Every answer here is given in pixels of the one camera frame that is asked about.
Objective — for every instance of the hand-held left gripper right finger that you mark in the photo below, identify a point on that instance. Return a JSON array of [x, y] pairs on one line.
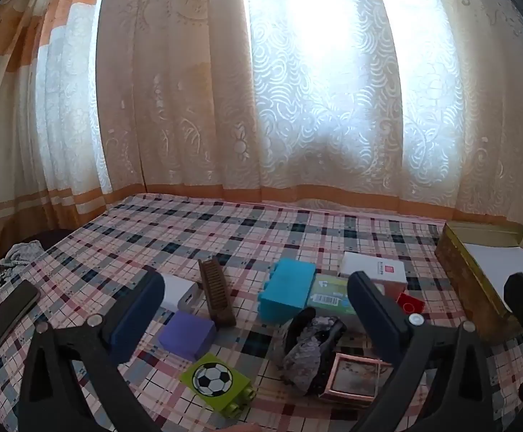
[[380, 319]]

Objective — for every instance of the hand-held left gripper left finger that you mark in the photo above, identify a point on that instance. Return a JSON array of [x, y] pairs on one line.
[[137, 310]]

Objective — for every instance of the small red box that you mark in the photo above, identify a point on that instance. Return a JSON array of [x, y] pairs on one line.
[[410, 305]]

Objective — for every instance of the purple block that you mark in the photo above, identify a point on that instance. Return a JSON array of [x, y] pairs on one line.
[[185, 333]]

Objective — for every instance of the green floss pick box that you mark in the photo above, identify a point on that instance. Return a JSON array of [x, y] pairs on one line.
[[331, 299]]

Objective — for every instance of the white box with red label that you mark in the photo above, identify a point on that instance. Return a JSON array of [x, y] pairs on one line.
[[369, 265]]

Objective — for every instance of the copper picture frame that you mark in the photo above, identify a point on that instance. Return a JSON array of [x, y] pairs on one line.
[[351, 375]]

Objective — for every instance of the gold tin box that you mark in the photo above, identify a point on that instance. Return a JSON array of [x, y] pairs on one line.
[[464, 270]]

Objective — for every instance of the brown wooden comb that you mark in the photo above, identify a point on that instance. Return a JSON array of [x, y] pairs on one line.
[[216, 297]]

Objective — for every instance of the blue toy block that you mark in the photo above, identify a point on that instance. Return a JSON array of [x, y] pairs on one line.
[[288, 292]]

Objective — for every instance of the green soccer ball block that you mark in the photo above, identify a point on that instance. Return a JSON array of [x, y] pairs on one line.
[[212, 378]]

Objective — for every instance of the white paper liner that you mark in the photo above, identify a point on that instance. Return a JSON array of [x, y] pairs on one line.
[[491, 256]]

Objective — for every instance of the plaid bedsheet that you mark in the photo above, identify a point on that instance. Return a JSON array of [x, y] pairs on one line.
[[153, 234]]

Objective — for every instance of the black smartphone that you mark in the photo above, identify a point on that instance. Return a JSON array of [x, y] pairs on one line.
[[9, 319]]

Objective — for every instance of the grey knitted cloth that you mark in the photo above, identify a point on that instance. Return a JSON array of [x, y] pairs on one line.
[[16, 256]]

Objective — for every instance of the beige lace curtain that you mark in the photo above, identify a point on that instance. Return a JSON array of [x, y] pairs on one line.
[[198, 99]]

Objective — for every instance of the orange patterned curtain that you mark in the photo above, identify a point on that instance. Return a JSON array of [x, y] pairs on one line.
[[9, 121]]

